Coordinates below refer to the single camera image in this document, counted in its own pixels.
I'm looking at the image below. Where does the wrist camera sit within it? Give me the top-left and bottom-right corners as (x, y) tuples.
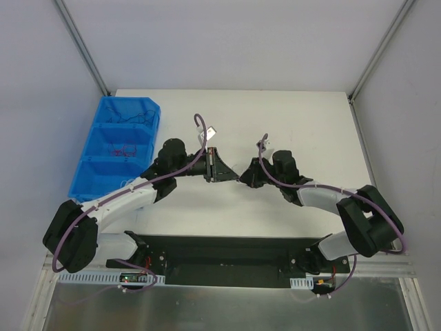
(196, 126), (217, 146)
(256, 139), (274, 155)

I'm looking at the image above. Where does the aluminium frame post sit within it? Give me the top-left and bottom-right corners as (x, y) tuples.
(347, 0), (418, 101)
(52, 0), (112, 97)

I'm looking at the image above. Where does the blue plastic bin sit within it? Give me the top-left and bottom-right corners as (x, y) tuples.
(68, 97), (161, 202)

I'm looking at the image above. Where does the red cable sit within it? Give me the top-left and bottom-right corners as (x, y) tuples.
(107, 141), (139, 159)

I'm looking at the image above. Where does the left aluminium frame post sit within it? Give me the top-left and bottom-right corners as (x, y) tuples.
(52, 0), (112, 97)

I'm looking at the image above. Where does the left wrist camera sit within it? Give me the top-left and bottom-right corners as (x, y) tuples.
(196, 126), (217, 146)

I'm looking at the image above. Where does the white cable duct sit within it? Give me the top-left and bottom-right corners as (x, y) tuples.
(289, 277), (314, 290)
(58, 271), (165, 286)

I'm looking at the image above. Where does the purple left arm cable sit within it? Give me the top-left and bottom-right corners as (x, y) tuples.
(51, 113), (209, 304)

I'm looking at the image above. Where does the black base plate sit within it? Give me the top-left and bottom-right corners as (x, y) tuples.
(106, 232), (349, 288)

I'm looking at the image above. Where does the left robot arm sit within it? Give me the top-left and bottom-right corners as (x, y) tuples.
(42, 139), (238, 273)

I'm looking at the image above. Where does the right white cable duct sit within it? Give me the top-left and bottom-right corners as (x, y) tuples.
(289, 277), (314, 290)

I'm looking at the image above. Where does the left white cable duct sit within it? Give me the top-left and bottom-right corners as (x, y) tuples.
(58, 271), (165, 286)

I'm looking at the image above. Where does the right aluminium frame post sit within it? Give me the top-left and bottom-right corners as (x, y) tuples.
(347, 0), (418, 101)

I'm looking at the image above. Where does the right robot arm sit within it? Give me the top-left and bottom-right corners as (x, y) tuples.
(239, 150), (404, 275)

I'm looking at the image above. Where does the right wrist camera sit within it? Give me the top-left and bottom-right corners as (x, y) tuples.
(256, 139), (274, 155)

